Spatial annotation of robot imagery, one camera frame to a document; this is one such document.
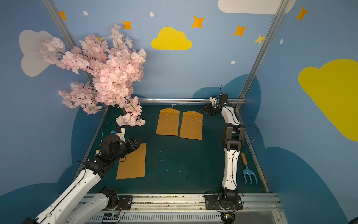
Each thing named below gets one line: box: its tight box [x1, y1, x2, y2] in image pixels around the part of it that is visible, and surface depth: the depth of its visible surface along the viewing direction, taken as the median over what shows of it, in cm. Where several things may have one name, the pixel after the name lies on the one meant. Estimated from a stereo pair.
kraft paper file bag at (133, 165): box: [116, 143, 147, 180], surface depth 86 cm
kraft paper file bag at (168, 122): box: [155, 108, 180, 136], surface depth 114 cm
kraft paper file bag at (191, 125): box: [179, 110, 204, 140], surface depth 113 cm
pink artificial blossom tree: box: [40, 24, 147, 127], surface depth 73 cm
